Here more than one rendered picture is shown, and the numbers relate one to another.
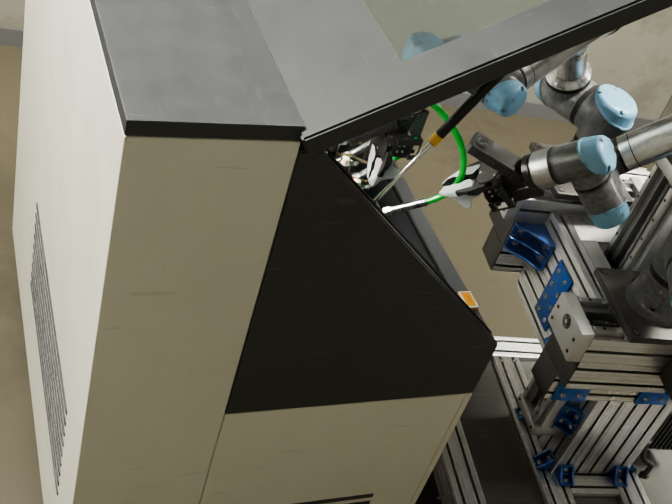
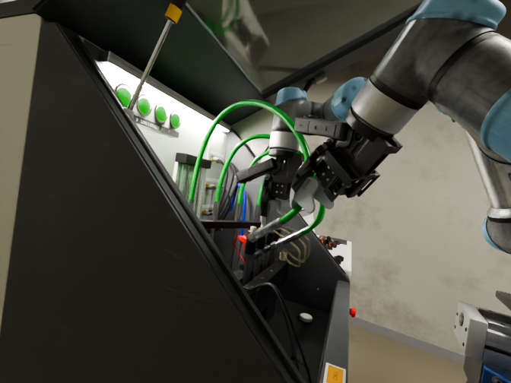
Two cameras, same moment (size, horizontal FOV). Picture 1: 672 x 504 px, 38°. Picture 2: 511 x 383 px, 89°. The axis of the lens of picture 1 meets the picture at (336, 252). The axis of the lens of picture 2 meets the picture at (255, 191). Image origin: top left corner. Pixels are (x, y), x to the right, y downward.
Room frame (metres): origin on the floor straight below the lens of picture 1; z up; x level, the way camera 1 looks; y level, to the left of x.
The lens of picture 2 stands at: (1.32, -0.51, 1.22)
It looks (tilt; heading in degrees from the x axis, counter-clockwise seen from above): 1 degrees down; 50
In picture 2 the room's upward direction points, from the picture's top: 8 degrees clockwise
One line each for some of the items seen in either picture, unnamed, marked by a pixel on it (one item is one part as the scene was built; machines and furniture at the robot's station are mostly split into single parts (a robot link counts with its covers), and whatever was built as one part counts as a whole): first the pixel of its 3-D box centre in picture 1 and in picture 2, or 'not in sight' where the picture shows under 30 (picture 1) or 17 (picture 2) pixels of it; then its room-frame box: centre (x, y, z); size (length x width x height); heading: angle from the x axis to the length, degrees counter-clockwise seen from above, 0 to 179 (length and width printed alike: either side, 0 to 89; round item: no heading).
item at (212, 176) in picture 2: not in sight; (215, 185); (1.83, 0.35, 1.20); 0.13 x 0.03 x 0.31; 30
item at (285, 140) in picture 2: not in sight; (284, 144); (1.78, -0.04, 1.34); 0.08 x 0.08 x 0.05
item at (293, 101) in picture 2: not in sight; (290, 113); (1.78, -0.04, 1.42); 0.09 x 0.08 x 0.11; 144
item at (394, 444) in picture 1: (274, 396); not in sight; (1.73, 0.03, 0.39); 0.70 x 0.58 x 0.79; 30
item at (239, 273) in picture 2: not in sight; (257, 292); (1.85, 0.06, 0.91); 0.34 x 0.10 x 0.15; 30
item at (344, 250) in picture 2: not in sight; (327, 250); (2.43, 0.23, 0.96); 0.70 x 0.22 x 0.03; 30
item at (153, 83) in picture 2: not in sight; (185, 104); (1.62, 0.23, 1.43); 0.54 x 0.03 x 0.02; 30
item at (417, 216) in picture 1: (419, 261); (334, 353); (1.87, -0.20, 0.87); 0.62 x 0.04 x 0.16; 30
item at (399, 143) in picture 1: (399, 129); (282, 176); (1.78, -0.04, 1.26); 0.09 x 0.08 x 0.12; 120
